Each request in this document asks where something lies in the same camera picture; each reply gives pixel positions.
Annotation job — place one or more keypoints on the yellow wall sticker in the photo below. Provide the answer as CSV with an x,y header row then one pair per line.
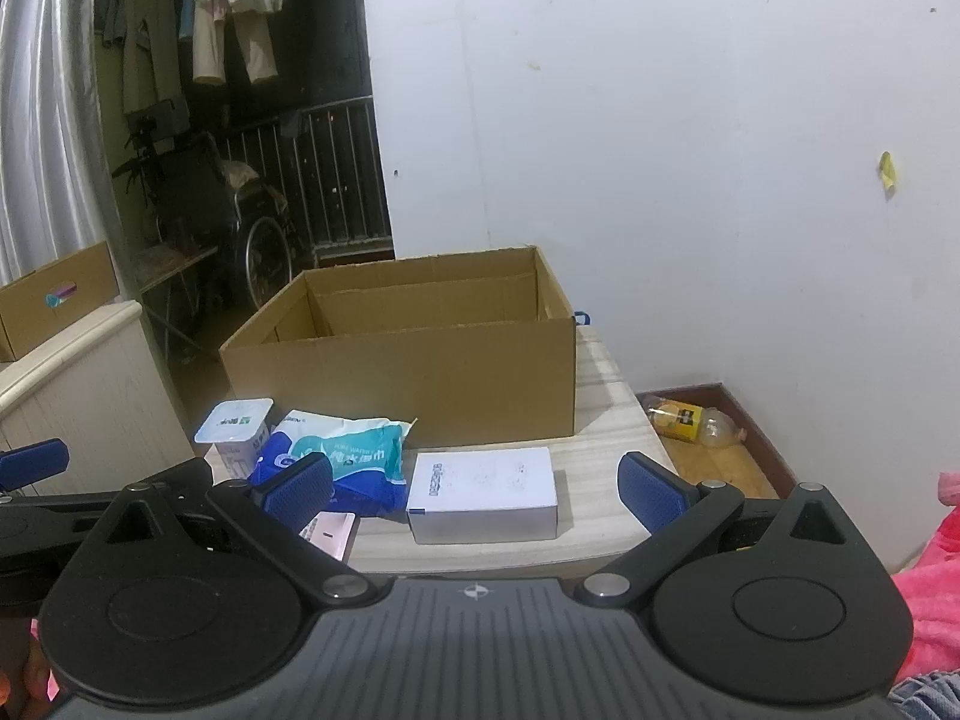
x,y
888,172

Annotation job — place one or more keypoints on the white rectangular box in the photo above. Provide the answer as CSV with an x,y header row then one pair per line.
x,y
480,495

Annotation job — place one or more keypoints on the beige hanging pants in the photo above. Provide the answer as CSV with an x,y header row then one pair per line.
x,y
255,45

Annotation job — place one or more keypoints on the plastic bottle with yellow label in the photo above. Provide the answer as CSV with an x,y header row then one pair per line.
x,y
682,421

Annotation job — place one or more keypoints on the large cardboard box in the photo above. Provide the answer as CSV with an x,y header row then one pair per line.
x,y
450,375

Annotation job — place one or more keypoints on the black wheelchair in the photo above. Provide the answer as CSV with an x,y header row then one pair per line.
x,y
195,187

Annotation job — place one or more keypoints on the cream wooden cabinet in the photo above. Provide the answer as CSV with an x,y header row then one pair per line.
x,y
97,397

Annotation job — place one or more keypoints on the small cardboard box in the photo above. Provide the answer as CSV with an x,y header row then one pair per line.
x,y
45,315

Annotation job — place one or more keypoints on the beige hanging garment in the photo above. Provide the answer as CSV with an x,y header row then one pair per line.
x,y
146,37

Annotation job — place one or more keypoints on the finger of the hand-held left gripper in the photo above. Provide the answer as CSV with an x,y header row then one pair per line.
x,y
34,461
67,510

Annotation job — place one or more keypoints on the wooden folding table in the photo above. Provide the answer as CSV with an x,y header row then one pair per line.
x,y
169,262

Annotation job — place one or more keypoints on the blue wet wipes pack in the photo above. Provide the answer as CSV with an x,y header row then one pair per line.
x,y
360,450

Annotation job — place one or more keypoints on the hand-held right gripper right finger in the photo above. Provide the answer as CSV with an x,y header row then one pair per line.
x,y
652,487

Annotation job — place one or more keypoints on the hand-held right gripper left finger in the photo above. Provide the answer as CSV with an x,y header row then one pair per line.
x,y
300,484

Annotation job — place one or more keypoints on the metal balcony railing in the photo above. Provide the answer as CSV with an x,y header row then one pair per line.
x,y
337,172

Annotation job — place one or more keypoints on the pink blanket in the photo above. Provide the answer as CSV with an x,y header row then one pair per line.
x,y
930,600

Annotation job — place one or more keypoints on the silver curtain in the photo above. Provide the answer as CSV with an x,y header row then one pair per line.
x,y
45,127

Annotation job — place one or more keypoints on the pink and white box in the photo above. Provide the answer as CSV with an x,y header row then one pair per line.
x,y
330,532

